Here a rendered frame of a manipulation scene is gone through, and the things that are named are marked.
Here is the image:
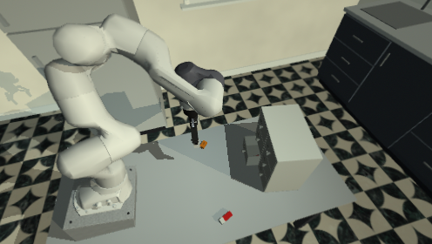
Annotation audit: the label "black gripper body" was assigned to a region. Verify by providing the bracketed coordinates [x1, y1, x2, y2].
[183, 109, 198, 122]

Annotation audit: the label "small grey chest of drawers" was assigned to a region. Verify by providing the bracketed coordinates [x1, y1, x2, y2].
[260, 104, 323, 193]

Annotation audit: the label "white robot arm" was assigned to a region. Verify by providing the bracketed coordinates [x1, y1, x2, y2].
[44, 13, 225, 216]

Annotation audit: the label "grey drawer front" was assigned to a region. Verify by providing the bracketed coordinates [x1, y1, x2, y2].
[265, 134, 277, 171]
[259, 159, 267, 190]
[261, 147, 272, 182]
[256, 124, 264, 155]
[259, 110, 268, 144]
[242, 135, 260, 166]

